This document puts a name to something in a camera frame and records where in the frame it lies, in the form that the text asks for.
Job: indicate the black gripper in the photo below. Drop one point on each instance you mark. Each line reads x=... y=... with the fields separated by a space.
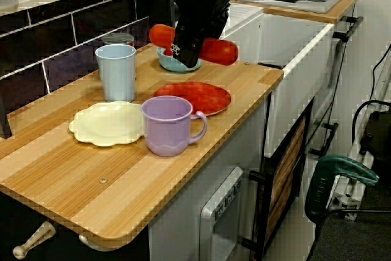
x=201 y=19

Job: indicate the red toy sausage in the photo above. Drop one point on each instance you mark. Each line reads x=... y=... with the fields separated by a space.
x=220 y=51

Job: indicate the purple plastic mug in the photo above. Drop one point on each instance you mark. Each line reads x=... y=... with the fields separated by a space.
x=168 y=132

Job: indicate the red toy pepper slice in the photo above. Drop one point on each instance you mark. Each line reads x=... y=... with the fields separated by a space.
x=168 y=52

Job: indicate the light blue bowl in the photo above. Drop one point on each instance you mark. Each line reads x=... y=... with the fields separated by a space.
x=166 y=63

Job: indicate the red round plate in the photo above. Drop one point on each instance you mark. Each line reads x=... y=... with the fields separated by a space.
x=195 y=96

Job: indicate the light blue plastic cup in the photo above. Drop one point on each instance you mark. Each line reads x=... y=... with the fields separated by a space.
x=117 y=74

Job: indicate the white toy kitchen cabinet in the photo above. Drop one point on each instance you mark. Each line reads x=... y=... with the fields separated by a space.
x=290 y=59

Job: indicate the cream scalloped plate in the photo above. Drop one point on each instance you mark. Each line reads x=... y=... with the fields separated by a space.
x=104 y=123

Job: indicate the dark tiled backsplash shelf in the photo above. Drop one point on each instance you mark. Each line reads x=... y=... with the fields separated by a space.
x=61 y=28

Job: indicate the wood pattern cabinet door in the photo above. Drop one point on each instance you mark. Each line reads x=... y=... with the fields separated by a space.
x=287 y=166

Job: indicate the grey ice dispenser panel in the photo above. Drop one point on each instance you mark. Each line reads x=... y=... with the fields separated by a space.
x=207 y=212

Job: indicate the green power drill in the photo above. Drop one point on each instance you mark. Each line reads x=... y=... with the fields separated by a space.
x=336 y=166

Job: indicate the black equipment box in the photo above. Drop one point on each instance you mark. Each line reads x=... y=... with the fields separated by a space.
x=378 y=132

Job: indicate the cream lever knob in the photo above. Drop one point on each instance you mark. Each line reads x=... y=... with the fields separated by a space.
x=33 y=239

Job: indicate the aluminium frame rail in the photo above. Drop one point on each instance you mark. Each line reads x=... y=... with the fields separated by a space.
x=345 y=200

